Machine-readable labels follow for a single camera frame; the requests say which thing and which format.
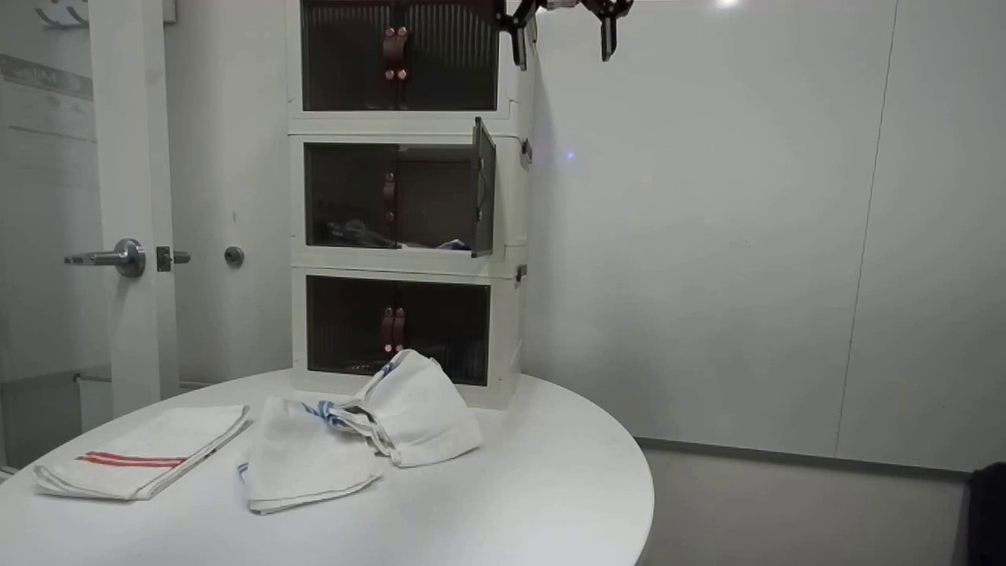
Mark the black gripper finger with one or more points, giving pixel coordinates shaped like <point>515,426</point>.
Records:
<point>515,28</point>
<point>608,36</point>

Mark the round silver door stopper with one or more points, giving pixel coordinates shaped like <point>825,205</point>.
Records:
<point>234,256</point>

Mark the silver door lever handle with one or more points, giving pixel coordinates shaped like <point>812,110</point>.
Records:
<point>127,259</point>

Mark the white door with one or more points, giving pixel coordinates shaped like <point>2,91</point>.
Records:
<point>134,169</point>

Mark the cabinet door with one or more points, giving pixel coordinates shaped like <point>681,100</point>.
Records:
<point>343,197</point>
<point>484,172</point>

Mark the white three-tier cabinet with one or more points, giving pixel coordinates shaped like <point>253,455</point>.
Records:
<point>413,72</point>

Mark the blue striped crumpled towel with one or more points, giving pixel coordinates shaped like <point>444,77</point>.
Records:
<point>409,412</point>

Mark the red striped folded towel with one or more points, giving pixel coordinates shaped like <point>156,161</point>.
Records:
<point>139,460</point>

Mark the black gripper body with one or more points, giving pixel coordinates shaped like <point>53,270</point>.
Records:
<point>522,11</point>

